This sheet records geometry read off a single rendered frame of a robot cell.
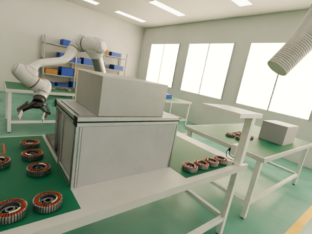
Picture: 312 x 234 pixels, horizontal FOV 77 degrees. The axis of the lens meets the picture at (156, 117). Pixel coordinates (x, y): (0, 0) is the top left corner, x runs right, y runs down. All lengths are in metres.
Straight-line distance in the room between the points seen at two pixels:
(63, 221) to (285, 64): 1.60
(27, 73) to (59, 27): 6.66
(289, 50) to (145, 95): 1.07
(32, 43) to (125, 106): 7.15
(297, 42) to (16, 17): 7.58
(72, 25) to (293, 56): 7.57
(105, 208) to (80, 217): 0.12
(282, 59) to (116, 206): 1.42
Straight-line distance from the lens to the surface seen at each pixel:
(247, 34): 6.22
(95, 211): 0.99
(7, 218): 0.95
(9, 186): 1.19
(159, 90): 1.20
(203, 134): 2.62
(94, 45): 1.87
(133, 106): 1.11
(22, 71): 1.68
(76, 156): 1.05
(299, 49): 1.73
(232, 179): 1.97
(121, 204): 1.04
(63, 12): 8.38
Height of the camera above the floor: 1.37
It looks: 12 degrees down
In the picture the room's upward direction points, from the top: 10 degrees clockwise
